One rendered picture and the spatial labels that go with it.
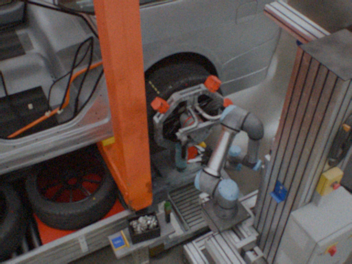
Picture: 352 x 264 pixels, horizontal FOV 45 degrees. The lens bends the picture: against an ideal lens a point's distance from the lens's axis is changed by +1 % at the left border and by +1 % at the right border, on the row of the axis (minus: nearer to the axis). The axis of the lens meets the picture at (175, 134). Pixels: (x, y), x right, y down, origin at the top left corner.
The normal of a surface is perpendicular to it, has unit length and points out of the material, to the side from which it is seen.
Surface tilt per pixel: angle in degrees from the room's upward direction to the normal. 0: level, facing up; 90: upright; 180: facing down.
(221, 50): 90
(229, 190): 7
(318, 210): 0
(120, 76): 90
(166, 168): 0
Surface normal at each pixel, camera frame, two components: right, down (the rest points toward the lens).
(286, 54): 0.00, -0.70
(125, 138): 0.46, 0.64
